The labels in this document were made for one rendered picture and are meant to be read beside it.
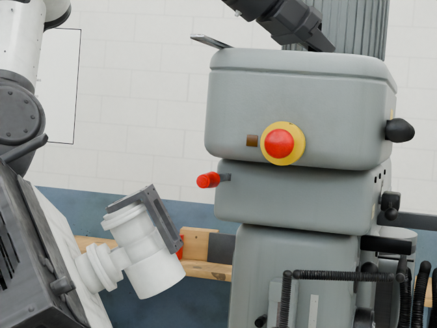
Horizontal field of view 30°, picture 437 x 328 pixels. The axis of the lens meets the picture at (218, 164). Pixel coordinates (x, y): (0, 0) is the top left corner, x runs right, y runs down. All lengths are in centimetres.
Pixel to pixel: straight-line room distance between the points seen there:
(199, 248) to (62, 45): 188
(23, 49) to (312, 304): 57
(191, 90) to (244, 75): 463
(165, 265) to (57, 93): 517
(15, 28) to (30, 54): 4
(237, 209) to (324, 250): 15
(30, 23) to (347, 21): 60
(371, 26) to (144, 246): 71
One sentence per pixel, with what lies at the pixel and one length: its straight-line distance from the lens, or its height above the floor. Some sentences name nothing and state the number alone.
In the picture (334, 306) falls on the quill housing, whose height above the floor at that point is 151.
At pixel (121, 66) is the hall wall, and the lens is 595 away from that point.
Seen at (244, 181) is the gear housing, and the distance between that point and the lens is 124.
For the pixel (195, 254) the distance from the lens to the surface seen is 529.
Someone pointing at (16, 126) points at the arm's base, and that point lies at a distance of 104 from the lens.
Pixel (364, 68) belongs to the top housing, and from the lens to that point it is 113.
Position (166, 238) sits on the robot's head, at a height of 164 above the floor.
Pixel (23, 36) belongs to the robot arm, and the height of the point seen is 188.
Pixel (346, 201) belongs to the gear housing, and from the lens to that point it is 122.
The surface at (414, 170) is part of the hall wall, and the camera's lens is 554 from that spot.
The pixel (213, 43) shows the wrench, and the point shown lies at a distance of 114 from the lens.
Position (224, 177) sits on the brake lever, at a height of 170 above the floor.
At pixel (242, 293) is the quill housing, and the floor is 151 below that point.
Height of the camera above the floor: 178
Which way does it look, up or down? 3 degrees down
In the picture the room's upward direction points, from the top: 5 degrees clockwise
